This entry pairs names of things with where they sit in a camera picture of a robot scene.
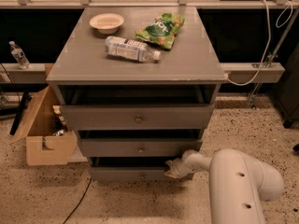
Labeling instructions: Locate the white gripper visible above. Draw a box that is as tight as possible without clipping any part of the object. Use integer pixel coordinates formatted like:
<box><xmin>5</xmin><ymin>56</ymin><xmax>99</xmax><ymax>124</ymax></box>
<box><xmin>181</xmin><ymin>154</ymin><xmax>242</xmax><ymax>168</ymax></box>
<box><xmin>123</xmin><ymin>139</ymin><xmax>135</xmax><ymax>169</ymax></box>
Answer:
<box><xmin>164</xmin><ymin>159</ymin><xmax>195</xmax><ymax>178</ymax></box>

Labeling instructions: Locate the grey bottom drawer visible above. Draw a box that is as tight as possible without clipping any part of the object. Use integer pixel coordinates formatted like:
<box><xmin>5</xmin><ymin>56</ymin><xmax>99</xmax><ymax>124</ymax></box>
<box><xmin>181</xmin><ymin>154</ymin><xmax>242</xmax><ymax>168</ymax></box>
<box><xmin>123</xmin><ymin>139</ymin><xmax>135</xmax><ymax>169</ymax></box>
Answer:
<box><xmin>89</xmin><ymin>167</ymin><xmax>173</xmax><ymax>181</ymax></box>

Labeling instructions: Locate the grey drawer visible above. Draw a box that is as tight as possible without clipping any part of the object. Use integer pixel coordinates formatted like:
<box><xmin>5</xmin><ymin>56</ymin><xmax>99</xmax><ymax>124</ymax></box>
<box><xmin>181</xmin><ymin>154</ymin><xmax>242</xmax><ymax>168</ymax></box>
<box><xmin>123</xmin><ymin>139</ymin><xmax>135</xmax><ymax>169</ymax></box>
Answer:
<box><xmin>89</xmin><ymin>167</ymin><xmax>173</xmax><ymax>181</ymax></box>
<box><xmin>78</xmin><ymin>138</ymin><xmax>202</xmax><ymax>158</ymax></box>
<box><xmin>60</xmin><ymin>105</ymin><xmax>213</xmax><ymax>131</ymax></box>

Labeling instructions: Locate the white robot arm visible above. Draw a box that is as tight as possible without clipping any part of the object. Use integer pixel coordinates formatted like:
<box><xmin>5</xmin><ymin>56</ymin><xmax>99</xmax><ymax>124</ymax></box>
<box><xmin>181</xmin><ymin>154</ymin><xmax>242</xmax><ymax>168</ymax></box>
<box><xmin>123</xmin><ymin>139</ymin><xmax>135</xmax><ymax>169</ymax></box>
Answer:
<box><xmin>165</xmin><ymin>148</ymin><xmax>284</xmax><ymax>224</ymax></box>

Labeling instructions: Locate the grey middle drawer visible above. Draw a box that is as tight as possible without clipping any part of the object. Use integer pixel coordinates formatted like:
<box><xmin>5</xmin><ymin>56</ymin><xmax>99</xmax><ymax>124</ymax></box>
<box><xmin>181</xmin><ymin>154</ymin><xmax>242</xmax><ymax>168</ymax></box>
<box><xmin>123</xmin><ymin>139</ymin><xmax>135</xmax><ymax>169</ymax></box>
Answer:
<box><xmin>78</xmin><ymin>138</ymin><xmax>202</xmax><ymax>158</ymax></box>

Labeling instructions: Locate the grey drawer cabinet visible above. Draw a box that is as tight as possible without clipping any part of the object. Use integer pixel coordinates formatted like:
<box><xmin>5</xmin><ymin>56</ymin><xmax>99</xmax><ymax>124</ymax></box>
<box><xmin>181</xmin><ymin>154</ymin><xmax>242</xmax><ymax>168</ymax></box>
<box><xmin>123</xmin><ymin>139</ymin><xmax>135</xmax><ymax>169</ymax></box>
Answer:
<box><xmin>47</xmin><ymin>7</ymin><xmax>225</xmax><ymax>171</ymax></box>

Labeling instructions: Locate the grey top drawer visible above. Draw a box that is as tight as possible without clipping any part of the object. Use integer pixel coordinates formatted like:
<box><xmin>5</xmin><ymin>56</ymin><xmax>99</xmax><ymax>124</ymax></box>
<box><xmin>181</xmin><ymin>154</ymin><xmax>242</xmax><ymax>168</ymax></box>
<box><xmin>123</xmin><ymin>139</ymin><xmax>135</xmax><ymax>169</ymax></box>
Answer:
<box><xmin>60</xmin><ymin>105</ymin><xmax>213</xmax><ymax>131</ymax></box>

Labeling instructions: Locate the open cardboard box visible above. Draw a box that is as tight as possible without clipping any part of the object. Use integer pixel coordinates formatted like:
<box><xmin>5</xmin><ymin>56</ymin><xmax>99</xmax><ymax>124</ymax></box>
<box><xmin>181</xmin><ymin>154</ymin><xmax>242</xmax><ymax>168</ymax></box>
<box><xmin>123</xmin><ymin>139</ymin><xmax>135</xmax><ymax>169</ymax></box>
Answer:
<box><xmin>10</xmin><ymin>86</ymin><xmax>85</xmax><ymax>166</ymax></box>

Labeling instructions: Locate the metal stand pole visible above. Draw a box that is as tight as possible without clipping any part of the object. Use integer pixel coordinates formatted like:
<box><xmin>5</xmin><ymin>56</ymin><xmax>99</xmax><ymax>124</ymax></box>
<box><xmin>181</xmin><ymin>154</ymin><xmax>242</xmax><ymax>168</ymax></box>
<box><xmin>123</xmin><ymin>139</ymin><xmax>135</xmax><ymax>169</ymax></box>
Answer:
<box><xmin>246</xmin><ymin>7</ymin><xmax>299</xmax><ymax>109</ymax></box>

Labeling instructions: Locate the clear plastic bottle lying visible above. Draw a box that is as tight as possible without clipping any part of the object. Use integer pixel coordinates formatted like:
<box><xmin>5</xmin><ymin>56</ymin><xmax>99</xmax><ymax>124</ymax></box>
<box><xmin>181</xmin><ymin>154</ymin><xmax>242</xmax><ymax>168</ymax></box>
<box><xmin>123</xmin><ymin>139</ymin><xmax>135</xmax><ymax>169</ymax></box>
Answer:
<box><xmin>105</xmin><ymin>35</ymin><xmax>161</xmax><ymax>63</ymax></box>

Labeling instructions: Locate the green snack bag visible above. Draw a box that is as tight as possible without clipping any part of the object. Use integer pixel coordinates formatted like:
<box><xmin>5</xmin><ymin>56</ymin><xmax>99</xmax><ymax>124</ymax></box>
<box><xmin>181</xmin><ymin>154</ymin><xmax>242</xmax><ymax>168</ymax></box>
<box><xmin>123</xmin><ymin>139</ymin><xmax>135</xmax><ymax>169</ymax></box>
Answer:
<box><xmin>135</xmin><ymin>12</ymin><xmax>185</xmax><ymax>49</ymax></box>

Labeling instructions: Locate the dark cabinet at right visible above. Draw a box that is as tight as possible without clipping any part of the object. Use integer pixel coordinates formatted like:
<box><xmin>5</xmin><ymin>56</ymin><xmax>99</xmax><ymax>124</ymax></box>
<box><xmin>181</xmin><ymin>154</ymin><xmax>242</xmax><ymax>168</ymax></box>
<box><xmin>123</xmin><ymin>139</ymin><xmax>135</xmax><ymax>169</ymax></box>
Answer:
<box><xmin>276</xmin><ymin>44</ymin><xmax>299</xmax><ymax>128</ymax></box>

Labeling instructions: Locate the white paper bowl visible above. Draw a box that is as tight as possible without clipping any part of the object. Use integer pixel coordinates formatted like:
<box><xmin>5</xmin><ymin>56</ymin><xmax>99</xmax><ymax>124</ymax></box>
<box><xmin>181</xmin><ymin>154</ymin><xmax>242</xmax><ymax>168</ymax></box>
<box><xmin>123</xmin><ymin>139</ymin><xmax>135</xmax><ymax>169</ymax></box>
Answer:
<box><xmin>90</xmin><ymin>13</ymin><xmax>124</xmax><ymax>35</ymax></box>

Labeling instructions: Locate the black table leg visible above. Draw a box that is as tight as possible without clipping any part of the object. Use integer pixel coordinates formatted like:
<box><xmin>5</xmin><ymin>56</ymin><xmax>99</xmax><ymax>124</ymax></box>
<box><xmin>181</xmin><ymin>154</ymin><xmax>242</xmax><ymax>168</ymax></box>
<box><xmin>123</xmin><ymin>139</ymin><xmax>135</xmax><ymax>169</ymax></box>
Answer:
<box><xmin>9</xmin><ymin>91</ymin><xmax>31</xmax><ymax>135</ymax></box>

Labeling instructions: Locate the upright water bottle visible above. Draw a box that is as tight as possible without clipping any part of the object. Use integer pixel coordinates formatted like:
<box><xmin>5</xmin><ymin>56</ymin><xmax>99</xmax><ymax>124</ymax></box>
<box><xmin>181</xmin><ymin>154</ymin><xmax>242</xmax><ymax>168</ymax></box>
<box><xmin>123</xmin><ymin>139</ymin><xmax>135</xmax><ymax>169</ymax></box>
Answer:
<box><xmin>9</xmin><ymin>41</ymin><xmax>30</xmax><ymax>70</ymax></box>

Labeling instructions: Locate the black floor cable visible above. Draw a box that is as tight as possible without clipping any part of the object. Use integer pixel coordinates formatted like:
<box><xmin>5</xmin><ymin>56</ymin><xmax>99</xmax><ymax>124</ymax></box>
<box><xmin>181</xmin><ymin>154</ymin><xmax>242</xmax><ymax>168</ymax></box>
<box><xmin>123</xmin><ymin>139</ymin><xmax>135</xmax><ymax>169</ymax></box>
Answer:
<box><xmin>62</xmin><ymin>176</ymin><xmax>94</xmax><ymax>224</ymax></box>

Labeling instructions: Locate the white cable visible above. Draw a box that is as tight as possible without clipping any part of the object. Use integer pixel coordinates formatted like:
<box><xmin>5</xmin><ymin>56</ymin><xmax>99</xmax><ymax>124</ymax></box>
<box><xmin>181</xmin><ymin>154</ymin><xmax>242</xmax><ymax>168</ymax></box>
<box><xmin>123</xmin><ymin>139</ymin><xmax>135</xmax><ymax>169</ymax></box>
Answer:
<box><xmin>226</xmin><ymin>0</ymin><xmax>295</xmax><ymax>87</ymax></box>

